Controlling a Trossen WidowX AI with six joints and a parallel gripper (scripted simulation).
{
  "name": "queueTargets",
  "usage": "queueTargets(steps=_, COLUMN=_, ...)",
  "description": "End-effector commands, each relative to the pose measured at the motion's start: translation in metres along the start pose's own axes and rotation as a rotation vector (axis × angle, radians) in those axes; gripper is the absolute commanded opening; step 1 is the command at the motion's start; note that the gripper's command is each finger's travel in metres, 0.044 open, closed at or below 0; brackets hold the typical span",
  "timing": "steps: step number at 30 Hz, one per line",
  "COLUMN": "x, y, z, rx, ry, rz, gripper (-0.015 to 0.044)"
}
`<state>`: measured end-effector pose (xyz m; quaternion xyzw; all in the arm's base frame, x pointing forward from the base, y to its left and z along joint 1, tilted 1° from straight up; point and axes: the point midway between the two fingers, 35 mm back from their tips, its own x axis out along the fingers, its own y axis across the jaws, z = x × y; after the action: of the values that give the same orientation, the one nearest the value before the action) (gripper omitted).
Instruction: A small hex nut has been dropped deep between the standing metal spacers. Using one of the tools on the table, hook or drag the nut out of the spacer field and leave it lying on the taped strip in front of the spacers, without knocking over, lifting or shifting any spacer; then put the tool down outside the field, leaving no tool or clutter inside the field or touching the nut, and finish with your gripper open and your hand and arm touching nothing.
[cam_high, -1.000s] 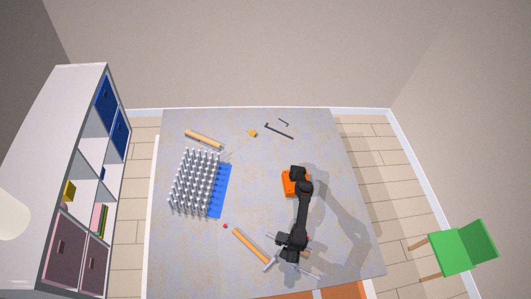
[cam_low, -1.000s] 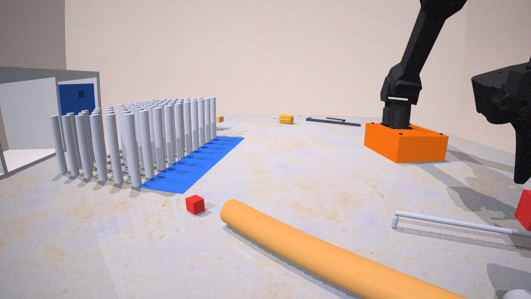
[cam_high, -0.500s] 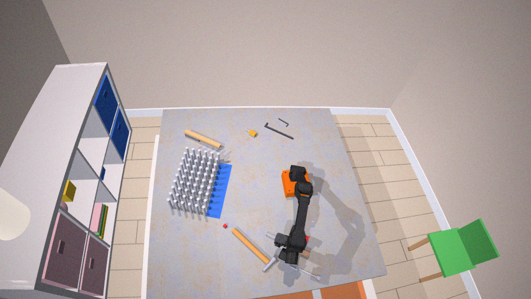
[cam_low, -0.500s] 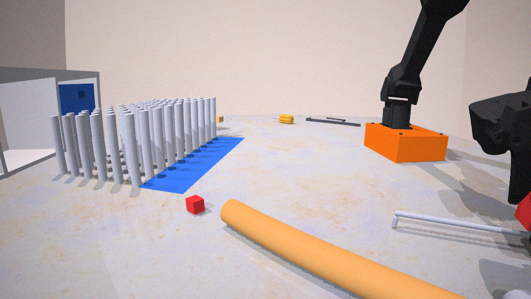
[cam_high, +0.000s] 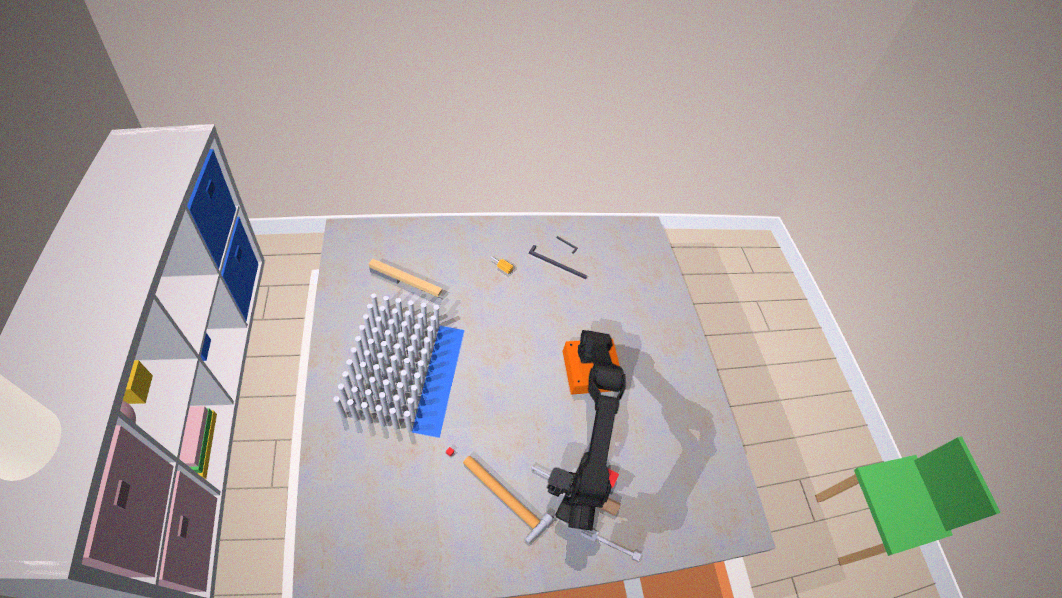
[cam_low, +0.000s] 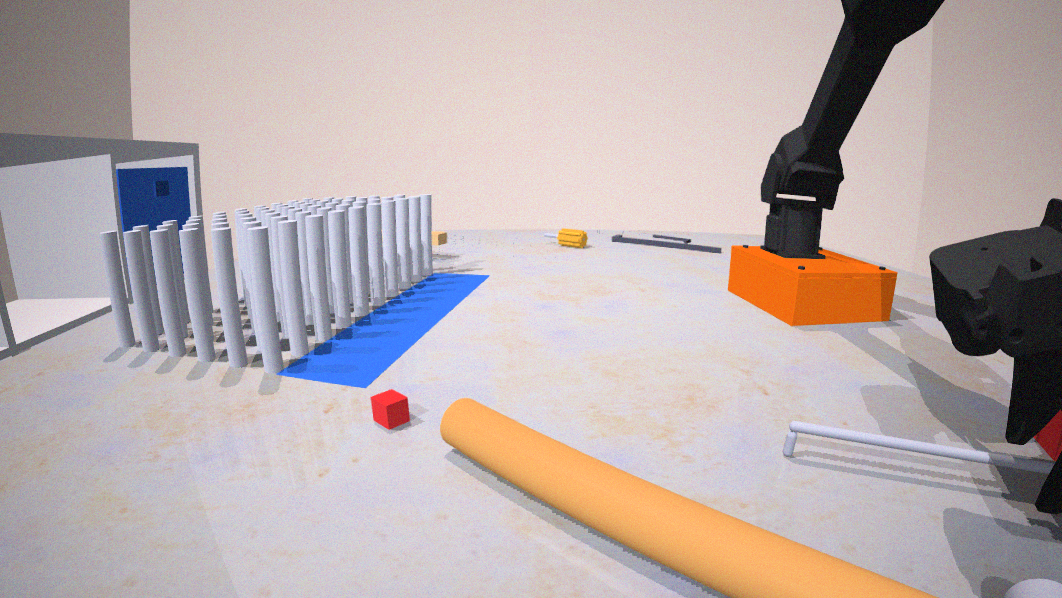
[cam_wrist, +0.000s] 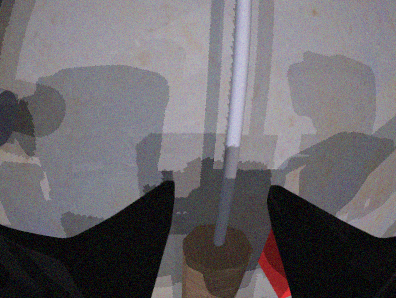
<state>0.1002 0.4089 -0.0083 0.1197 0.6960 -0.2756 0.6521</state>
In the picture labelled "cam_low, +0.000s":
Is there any orange cylinder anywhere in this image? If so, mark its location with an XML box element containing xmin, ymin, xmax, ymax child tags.
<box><xmin>440</xmin><ymin>397</ymin><xmax>937</xmax><ymax>598</ymax></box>

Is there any yellow screwdriver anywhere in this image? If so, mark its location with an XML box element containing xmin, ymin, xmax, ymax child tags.
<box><xmin>544</xmin><ymin>229</ymin><xmax>587</xmax><ymax>247</ymax></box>

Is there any blue flat strip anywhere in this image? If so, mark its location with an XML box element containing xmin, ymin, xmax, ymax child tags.
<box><xmin>277</xmin><ymin>273</ymin><xmax>490</xmax><ymax>388</ymax></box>

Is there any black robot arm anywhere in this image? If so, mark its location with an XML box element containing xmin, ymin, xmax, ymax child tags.
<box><xmin>760</xmin><ymin>0</ymin><xmax>1062</xmax><ymax>358</ymax></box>

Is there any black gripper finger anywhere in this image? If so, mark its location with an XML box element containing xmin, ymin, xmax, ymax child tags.
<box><xmin>1005</xmin><ymin>348</ymin><xmax>1062</xmax><ymax>445</ymax></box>
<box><xmin>1035</xmin><ymin>451</ymin><xmax>1062</xmax><ymax>514</ymax></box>

